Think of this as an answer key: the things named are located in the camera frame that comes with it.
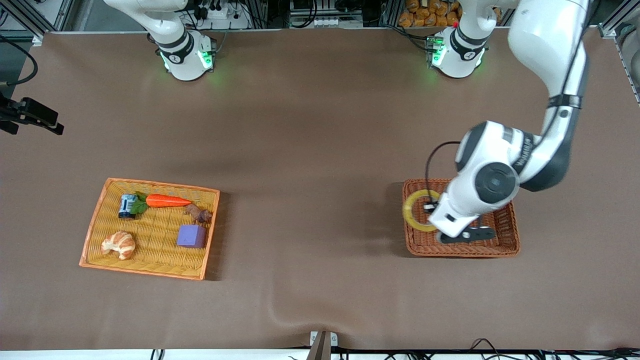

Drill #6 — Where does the yellow tape roll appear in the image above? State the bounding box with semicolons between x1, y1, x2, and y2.
402;189;443;234

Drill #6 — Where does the brown wicker basket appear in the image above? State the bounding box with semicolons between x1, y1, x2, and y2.
402;178;521;259

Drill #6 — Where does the brown table cover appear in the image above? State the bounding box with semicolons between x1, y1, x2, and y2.
0;27;640;351

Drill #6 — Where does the small blue can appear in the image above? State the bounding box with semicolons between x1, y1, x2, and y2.
118;193;138;220

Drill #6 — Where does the toy croissant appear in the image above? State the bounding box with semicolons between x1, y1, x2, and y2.
100;230;136;261

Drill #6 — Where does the orange toy carrot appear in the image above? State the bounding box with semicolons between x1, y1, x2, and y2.
131;191;193;216

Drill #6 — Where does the yellow wicker tray orange rim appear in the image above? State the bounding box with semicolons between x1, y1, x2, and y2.
79;177;221;281

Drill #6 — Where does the pile of orange pastries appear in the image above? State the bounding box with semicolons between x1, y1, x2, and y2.
398;0;463;28

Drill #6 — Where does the small brown toy figure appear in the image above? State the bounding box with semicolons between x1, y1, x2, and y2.
184;203;213;224

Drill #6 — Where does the purple block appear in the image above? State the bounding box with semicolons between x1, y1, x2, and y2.
176;224;208;249

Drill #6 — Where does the white power strip with plugs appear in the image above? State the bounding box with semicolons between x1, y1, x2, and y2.
195;0;251;30

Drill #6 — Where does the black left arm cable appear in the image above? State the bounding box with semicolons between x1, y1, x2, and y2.
424;15;589;206

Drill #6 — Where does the aluminium frame profile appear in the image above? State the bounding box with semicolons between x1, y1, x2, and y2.
597;0;640;40
0;0;77;42

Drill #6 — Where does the tangled black cable loop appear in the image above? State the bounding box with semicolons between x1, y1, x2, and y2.
465;338;507;360

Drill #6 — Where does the white edge bracket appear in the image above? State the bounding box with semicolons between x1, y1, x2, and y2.
309;330;339;349

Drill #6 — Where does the long black cable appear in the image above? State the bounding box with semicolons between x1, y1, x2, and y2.
340;347;640;360

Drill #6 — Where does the grey metal post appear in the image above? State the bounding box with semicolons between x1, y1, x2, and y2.
305;331;332;360

